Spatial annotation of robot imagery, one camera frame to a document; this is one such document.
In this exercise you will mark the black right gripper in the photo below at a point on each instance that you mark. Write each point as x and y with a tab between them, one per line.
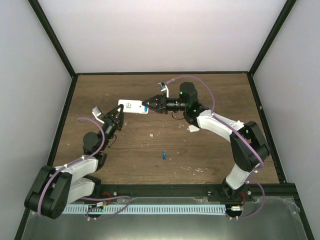
162	104

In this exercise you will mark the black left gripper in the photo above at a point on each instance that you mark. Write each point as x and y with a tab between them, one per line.
109	118

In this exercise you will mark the white remote control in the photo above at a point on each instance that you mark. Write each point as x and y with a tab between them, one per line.
133	106

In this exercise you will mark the white battery compartment cover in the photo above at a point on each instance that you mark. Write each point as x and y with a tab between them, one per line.
193	129

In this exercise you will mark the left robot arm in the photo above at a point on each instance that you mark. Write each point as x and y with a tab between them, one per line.
57	186

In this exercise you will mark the grey metal front plate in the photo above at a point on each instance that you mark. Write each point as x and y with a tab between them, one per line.
270	218

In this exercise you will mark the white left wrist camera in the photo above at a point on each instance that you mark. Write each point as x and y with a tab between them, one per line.
98	115

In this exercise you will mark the light blue slotted cable duct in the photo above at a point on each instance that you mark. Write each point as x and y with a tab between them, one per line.
148	209

